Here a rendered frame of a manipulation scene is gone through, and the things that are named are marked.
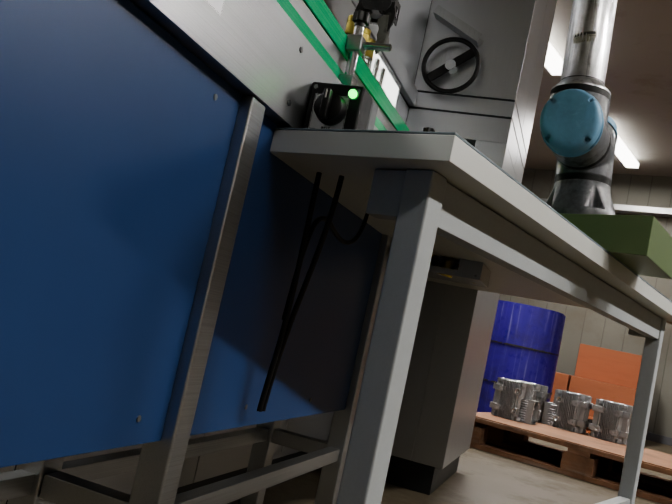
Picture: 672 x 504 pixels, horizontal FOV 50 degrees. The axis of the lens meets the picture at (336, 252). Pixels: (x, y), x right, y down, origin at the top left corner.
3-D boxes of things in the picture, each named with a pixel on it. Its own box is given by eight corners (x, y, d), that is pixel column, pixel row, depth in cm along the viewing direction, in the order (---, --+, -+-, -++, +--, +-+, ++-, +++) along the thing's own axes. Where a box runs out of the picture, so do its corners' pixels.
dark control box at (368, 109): (317, 153, 110) (329, 100, 111) (367, 160, 107) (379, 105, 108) (298, 136, 102) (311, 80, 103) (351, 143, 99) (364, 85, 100)
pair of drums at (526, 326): (528, 436, 518) (553, 306, 527) (376, 393, 593) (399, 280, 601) (561, 435, 582) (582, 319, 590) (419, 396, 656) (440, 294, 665)
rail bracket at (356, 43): (341, 94, 120) (358, 18, 121) (383, 99, 118) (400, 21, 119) (334, 85, 116) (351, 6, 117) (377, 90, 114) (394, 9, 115)
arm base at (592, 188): (624, 234, 155) (629, 189, 156) (602, 216, 143) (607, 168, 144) (555, 232, 164) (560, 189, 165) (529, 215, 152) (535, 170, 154)
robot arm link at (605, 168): (616, 188, 157) (622, 128, 159) (607, 170, 146) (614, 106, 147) (559, 186, 163) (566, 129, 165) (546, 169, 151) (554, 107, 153)
